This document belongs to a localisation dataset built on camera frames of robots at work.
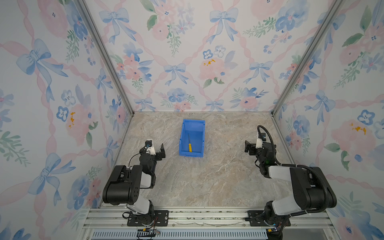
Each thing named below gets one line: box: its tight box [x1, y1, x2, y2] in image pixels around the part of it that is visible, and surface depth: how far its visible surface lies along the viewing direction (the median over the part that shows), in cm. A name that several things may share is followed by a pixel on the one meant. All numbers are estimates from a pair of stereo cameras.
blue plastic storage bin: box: [179, 119, 206, 158], surface depth 106 cm
